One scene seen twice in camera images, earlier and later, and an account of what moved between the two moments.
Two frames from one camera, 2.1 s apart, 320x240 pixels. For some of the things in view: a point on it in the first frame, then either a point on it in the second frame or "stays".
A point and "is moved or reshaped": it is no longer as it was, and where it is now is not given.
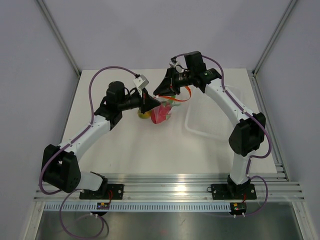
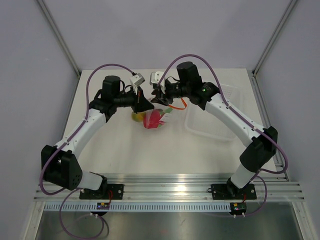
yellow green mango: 146,115 → 138,117
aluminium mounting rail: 181,188 stays
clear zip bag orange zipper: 160,113 is moved or reshaped
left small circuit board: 101,205 stays
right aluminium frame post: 287,10 stays
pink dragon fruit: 159,114 → 151,119
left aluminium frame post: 62,41 stays
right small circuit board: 238,208 stays
